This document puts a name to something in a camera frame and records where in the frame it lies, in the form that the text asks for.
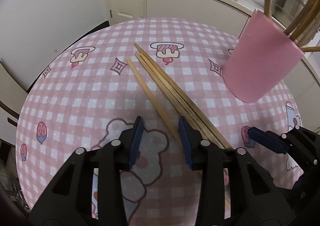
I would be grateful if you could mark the white board with wood frame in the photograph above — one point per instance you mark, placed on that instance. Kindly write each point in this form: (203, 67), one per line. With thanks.
(12, 100)

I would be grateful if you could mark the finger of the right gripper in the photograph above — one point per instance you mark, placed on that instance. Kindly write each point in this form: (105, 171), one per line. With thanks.
(266, 139)

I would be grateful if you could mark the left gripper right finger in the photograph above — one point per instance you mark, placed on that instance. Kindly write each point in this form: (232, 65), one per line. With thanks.
(235, 189)

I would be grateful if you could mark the white kitchen counter cabinet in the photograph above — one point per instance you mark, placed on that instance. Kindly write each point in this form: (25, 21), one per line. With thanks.
(232, 16)

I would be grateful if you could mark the pink cylindrical utensil holder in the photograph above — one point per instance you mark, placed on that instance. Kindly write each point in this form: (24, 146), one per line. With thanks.
(263, 56)

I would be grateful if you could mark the pink checkered tablecloth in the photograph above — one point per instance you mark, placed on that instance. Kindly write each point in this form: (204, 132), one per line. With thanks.
(88, 95)

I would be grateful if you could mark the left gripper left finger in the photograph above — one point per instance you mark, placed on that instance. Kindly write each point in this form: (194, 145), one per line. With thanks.
(86, 190)

